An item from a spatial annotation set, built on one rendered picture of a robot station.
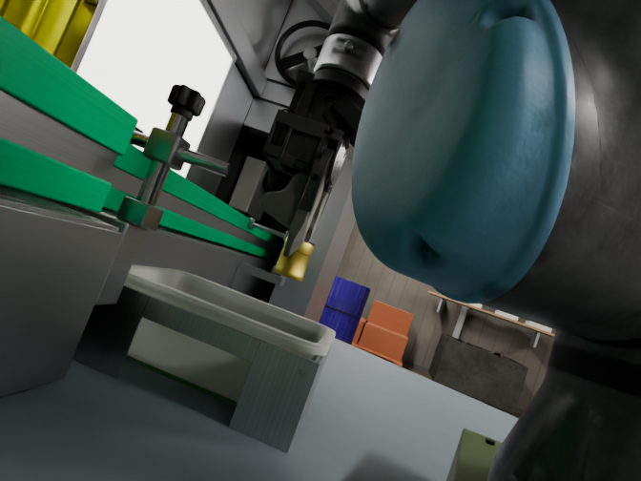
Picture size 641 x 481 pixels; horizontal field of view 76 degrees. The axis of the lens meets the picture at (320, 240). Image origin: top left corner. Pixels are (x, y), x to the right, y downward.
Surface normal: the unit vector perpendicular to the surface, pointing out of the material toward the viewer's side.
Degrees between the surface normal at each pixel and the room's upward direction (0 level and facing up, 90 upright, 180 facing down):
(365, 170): 100
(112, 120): 90
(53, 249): 90
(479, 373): 90
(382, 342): 90
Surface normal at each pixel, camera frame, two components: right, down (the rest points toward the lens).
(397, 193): -0.93, -0.20
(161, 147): -0.10, -0.11
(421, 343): -0.36, -0.21
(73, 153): 0.93, 0.33
